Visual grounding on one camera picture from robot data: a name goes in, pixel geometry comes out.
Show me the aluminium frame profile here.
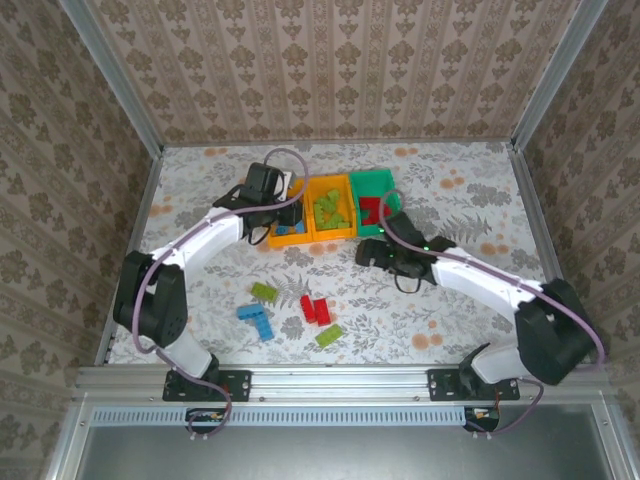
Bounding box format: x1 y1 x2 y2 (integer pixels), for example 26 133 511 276
42 399 94 480
592 399 640 480

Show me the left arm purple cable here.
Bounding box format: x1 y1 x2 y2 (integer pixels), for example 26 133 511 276
134 147 310 441

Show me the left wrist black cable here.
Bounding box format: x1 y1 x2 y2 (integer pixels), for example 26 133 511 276
246 224 274 247

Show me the green plastic bin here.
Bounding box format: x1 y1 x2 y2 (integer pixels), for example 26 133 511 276
348 168 403 238

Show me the aluminium corner post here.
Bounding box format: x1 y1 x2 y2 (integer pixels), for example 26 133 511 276
58 0 165 154
512 0 609 150

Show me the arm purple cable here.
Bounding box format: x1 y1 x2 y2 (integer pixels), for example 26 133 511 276
134 147 310 441
379 189 606 439

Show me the aluminium side rail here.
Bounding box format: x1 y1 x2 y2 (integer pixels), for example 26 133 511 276
93 145 165 366
505 142 566 301

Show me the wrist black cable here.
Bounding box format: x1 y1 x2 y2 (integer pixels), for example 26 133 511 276
246 224 274 247
393 273 427 295

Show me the white slotted cable duct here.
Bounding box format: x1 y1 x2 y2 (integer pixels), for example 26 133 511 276
92 405 469 428

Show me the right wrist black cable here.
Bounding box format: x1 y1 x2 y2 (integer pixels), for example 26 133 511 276
393 273 427 295

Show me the aluminium base beam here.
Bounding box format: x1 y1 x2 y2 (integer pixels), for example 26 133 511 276
73 364 610 402

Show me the grey metal sheet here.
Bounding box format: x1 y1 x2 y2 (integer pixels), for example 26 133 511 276
74 404 619 480

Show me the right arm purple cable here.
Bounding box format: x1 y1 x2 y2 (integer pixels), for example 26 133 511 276
379 189 606 439

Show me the orange plastic bin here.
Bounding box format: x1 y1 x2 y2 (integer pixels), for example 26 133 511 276
305 173 359 244
267 177 314 250

